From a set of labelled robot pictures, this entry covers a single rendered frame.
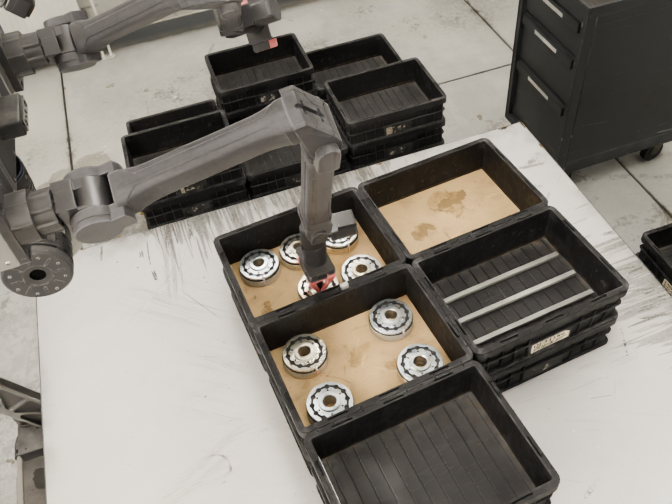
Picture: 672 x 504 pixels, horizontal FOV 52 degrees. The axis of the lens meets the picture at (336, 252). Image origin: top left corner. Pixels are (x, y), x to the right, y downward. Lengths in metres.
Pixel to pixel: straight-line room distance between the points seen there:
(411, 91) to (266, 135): 1.86
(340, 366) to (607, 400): 0.63
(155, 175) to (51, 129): 2.91
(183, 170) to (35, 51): 0.55
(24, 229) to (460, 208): 1.16
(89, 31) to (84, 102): 2.62
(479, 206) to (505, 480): 0.76
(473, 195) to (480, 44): 2.22
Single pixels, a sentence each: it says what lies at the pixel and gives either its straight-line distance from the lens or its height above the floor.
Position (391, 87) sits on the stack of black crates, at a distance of 2.92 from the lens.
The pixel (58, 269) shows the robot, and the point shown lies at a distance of 1.54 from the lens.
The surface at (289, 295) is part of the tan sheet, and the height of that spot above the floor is 0.83.
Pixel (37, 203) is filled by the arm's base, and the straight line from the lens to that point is 1.15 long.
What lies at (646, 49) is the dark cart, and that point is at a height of 0.66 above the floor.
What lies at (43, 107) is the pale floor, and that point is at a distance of 4.19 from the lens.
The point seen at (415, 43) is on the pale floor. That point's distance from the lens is 4.10.
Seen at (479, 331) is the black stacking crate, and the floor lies 0.83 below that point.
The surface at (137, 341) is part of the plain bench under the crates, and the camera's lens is 1.92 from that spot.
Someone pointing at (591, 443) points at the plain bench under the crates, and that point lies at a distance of 1.70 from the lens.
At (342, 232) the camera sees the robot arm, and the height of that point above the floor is 1.05.
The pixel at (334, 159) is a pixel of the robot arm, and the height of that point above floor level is 1.44.
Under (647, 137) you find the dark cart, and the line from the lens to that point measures 3.26.
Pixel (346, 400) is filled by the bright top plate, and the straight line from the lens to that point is 1.52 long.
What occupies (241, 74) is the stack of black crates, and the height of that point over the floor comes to 0.49.
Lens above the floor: 2.18
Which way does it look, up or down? 48 degrees down
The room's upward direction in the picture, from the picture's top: 7 degrees counter-clockwise
